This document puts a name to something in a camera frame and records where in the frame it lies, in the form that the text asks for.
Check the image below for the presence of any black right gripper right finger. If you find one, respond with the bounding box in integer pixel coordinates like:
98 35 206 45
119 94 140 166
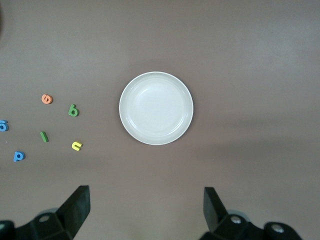
199 187 303 240

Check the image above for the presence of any brown table cover sheet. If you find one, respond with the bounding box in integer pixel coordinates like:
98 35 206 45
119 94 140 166
0 0 320 240

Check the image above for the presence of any orange foam letter e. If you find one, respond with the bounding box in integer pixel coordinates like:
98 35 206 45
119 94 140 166
40 93 54 105

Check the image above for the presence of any blue foam letter p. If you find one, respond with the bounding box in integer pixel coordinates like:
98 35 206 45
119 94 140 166
12 150 26 163

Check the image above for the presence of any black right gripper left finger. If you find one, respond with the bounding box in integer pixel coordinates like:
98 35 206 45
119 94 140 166
0 185 91 240

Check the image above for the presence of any green foam letter q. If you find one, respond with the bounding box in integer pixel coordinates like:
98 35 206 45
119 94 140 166
67 103 80 117

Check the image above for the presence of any beige brown plate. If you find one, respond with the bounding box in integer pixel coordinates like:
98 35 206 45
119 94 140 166
118 71 195 146

